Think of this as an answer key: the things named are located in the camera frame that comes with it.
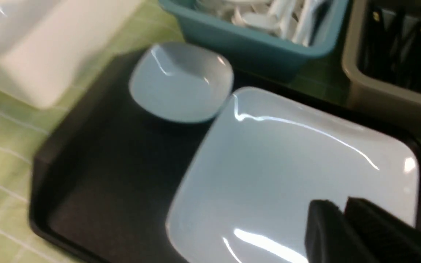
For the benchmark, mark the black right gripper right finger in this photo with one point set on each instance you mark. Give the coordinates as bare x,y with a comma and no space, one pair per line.
388,238

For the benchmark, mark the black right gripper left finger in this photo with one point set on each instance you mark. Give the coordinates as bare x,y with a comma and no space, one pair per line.
329,238

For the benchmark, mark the large white square plate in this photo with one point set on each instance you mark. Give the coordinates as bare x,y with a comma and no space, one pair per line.
246,193

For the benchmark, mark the white bowl tray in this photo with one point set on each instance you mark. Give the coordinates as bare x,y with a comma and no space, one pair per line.
180,82

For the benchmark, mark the brown plastic chopstick bin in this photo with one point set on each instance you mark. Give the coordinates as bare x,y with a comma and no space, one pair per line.
378,99

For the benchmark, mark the black chopsticks pile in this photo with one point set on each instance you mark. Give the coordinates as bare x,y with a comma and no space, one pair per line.
392,48

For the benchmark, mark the teal plastic cutlery bin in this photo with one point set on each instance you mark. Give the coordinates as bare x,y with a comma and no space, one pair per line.
253,51

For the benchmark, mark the black serving tray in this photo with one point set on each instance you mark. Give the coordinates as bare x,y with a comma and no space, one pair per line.
104,181

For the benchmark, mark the large white plastic tub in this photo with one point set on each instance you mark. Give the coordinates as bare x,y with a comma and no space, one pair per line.
44,44

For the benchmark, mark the green checked tablecloth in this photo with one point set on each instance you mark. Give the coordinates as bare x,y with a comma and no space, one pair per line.
23,129

